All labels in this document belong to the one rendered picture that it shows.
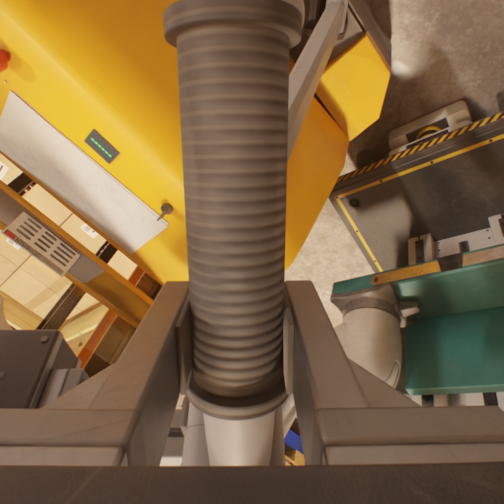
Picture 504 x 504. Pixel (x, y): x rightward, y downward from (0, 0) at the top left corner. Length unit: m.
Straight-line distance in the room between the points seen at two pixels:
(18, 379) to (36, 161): 0.66
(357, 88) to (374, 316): 0.62
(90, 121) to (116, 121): 0.05
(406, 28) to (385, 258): 0.79
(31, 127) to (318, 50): 0.55
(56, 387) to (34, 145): 0.65
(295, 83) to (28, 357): 0.44
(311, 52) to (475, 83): 0.94
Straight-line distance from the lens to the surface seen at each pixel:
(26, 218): 0.93
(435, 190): 1.33
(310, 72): 0.59
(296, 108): 0.48
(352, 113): 1.14
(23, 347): 0.29
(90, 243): 1.50
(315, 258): 2.02
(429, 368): 1.06
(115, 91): 0.73
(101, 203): 0.86
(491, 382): 1.01
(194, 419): 0.19
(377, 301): 1.04
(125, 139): 0.73
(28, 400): 0.27
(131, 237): 0.89
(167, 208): 0.76
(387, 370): 0.95
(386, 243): 1.47
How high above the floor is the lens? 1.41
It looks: 43 degrees down
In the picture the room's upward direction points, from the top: 159 degrees counter-clockwise
